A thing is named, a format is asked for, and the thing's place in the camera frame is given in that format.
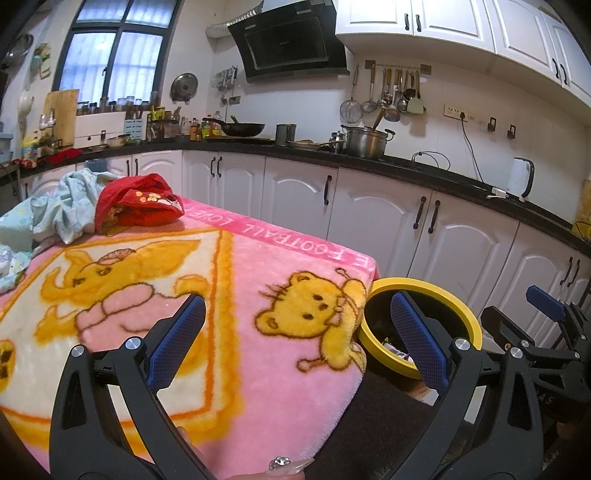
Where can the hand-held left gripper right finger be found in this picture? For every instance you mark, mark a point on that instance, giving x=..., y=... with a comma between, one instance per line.
x=418, y=341

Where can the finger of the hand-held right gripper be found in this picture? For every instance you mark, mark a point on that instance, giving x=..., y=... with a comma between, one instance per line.
x=547, y=302
x=501, y=327

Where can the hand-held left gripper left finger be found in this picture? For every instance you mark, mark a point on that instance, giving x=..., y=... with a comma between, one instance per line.
x=178, y=341

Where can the yellow rimmed black trash bin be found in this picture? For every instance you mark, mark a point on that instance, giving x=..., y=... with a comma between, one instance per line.
x=429, y=286

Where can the person's left hand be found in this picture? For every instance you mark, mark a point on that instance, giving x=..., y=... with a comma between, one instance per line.
x=286, y=466

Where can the printed pink blanket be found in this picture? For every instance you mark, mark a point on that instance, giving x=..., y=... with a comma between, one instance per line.
x=258, y=258

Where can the white power adapter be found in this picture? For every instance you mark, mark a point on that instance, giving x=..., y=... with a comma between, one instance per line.
x=497, y=193

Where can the white electric kettle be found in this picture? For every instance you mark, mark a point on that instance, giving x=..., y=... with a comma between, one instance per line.
x=519, y=180

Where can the red printed cloth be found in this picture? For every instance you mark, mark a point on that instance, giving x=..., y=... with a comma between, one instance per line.
x=134, y=189

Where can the light blue cloth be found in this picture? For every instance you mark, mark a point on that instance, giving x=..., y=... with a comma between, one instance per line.
x=69, y=203

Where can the steel stock pot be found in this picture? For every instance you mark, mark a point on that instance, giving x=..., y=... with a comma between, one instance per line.
x=367, y=144

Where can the group of condiment bottles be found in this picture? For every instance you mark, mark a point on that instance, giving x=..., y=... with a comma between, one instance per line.
x=205, y=129

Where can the light blue utensil holder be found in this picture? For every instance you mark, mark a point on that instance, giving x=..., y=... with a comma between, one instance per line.
x=135, y=129

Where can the red dishcloth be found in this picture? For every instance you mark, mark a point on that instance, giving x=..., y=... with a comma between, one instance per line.
x=62, y=157

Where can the black wok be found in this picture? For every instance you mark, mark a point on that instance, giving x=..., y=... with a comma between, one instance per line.
x=242, y=129

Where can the plate with food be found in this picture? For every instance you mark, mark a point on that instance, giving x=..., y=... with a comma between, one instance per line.
x=307, y=145

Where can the grey metal mug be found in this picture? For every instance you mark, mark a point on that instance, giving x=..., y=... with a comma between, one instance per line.
x=285, y=134

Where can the row of glass jars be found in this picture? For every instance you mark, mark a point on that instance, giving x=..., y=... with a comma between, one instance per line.
x=115, y=104

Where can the row of hanging utensils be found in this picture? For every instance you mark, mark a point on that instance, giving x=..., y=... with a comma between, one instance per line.
x=397, y=94

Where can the wooden cutting board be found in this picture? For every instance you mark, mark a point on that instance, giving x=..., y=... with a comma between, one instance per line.
x=62, y=115

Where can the hanging pot lid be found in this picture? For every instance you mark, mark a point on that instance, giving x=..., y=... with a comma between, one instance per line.
x=183, y=86

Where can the chrome faucet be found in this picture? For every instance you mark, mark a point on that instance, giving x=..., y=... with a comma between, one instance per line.
x=47, y=122

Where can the hanging kitchen tools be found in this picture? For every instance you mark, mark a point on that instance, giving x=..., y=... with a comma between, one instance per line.
x=227, y=83

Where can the white plastic scoop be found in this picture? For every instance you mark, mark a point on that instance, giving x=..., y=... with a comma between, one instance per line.
x=25, y=104

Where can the dark framed window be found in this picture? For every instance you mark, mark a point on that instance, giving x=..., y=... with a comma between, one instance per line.
x=115, y=60

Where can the white upper cabinets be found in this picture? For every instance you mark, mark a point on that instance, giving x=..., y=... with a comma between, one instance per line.
x=452, y=18

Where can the black range hood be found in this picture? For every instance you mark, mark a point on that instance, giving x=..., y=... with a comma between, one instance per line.
x=291, y=41

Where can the black wall hook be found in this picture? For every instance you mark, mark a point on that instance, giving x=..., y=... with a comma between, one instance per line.
x=510, y=131
x=492, y=123

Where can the white wall socket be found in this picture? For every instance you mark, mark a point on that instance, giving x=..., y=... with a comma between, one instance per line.
x=456, y=112

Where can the silver exhaust duct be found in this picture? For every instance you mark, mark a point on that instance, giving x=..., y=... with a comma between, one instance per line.
x=226, y=25

